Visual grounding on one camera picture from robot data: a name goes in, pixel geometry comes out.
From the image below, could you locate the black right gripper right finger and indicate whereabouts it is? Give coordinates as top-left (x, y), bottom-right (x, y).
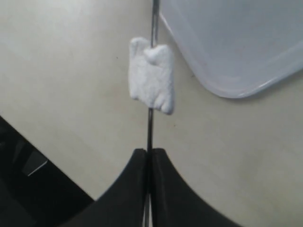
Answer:
top-left (151, 148), bottom-right (239, 227)

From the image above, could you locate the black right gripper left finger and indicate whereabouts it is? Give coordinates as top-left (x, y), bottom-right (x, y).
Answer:
top-left (61, 148), bottom-right (147, 227)

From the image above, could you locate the white foam piece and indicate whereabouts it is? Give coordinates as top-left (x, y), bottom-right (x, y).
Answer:
top-left (128, 37), bottom-right (175, 115)

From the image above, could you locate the thin metal skewer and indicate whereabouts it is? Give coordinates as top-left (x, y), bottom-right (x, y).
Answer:
top-left (143, 0), bottom-right (160, 227)

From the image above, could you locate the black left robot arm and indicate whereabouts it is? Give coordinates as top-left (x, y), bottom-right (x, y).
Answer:
top-left (0, 118), bottom-right (94, 227)

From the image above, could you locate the white rectangular plastic tray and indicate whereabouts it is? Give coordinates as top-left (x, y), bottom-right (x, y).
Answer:
top-left (160, 0), bottom-right (303, 98)

